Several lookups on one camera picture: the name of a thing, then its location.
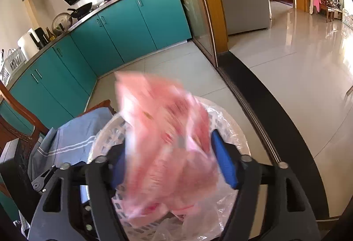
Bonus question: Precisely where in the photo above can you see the blue striped seat cushion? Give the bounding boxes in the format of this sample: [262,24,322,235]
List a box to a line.
[29,107,116,175]

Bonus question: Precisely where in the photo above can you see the black wok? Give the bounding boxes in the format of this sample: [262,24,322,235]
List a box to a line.
[67,2,93,19]

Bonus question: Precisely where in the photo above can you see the dark glass bottle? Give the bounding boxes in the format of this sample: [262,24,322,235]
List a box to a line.
[45,26,56,42]

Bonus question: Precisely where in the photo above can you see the round silver lid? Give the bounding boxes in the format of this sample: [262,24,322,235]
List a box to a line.
[52,13,73,34]

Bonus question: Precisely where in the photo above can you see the wooden stool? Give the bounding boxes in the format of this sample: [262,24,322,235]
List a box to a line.
[321,0,344,22]

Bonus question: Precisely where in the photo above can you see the wooden framed glass door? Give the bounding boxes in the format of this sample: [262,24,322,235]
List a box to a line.
[154,0,229,68]

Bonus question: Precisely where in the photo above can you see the white basket with plastic liner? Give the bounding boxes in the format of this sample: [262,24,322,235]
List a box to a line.
[87,96,251,241]

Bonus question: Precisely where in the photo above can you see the pink garment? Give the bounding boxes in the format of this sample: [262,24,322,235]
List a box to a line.
[309,0,322,14]

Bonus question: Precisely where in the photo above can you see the pink plastic bag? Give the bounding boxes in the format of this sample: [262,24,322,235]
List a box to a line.
[114,71,229,228]

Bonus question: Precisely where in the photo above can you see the carved wooden chair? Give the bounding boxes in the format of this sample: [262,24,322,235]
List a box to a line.
[0,81,116,203]

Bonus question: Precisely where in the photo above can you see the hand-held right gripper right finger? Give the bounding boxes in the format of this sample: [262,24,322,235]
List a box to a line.
[211,131,322,241]

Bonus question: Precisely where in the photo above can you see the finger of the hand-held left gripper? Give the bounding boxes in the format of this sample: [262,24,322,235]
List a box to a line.
[82,202,99,241]
[32,165,58,193]

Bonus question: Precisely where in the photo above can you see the white dish rack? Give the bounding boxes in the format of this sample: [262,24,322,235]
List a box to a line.
[0,48,24,80]

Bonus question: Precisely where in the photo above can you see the white kitchen appliance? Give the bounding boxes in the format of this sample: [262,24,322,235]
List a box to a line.
[18,28,40,61]

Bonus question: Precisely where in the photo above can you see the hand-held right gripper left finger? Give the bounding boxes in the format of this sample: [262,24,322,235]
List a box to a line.
[28,144,133,241]

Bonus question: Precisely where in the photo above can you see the teal lower cabinets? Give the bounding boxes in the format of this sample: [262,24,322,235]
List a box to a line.
[0,0,192,131]

